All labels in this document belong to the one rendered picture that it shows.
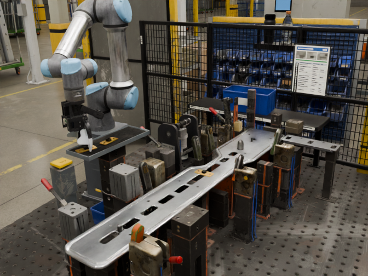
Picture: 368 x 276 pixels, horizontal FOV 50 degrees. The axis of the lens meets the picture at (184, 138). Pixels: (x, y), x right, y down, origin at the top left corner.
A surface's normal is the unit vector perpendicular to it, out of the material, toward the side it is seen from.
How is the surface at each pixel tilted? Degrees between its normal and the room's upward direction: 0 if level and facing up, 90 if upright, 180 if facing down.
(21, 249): 0
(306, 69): 90
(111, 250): 0
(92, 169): 90
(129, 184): 90
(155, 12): 90
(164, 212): 0
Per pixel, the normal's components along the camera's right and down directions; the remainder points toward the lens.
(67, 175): 0.81, 0.19
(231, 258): -0.02, -0.93
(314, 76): -0.58, 0.30
